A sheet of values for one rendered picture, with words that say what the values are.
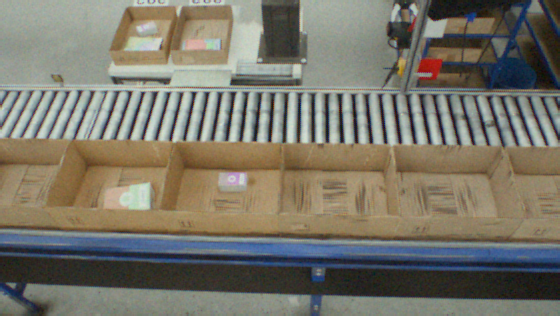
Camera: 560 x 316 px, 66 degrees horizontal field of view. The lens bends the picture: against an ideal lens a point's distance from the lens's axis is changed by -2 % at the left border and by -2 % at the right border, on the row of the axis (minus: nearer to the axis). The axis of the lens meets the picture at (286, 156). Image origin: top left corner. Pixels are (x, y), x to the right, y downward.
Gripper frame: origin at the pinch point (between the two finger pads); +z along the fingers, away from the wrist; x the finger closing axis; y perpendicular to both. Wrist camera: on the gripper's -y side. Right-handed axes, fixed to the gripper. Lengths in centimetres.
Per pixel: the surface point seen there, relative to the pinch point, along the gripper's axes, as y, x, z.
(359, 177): -40, 23, 79
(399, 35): -21.4, 5.6, 15.9
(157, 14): 17, 134, -16
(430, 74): 0.4, -11.5, 26.8
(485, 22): 26, -46, -9
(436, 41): 56, -27, -11
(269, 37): -2, 66, 7
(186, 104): -9, 104, 43
